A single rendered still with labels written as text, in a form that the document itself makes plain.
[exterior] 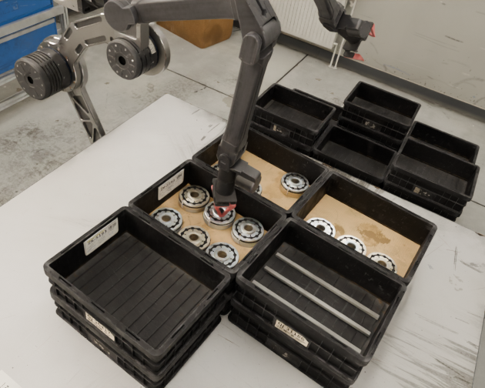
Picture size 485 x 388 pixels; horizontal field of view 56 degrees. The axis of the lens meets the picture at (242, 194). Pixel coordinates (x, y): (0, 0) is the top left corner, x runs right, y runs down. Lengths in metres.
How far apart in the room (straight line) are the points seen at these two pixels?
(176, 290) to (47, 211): 0.62
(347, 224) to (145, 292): 0.72
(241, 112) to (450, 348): 0.99
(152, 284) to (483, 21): 3.39
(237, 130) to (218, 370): 0.67
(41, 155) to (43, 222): 1.41
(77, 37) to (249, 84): 1.00
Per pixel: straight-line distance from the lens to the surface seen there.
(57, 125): 3.30
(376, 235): 1.62
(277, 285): 1.38
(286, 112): 2.70
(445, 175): 2.65
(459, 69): 4.26
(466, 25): 4.15
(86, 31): 1.91
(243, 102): 1.15
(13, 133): 3.28
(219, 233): 1.46
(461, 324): 1.71
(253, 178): 1.29
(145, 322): 1.27
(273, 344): 1.37
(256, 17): 1.02
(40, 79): 2.01
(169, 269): 1.37
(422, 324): 1.64
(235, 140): 1.23
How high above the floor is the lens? 1.93
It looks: 43 degrees down
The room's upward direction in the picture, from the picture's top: 11 degrees clockwise
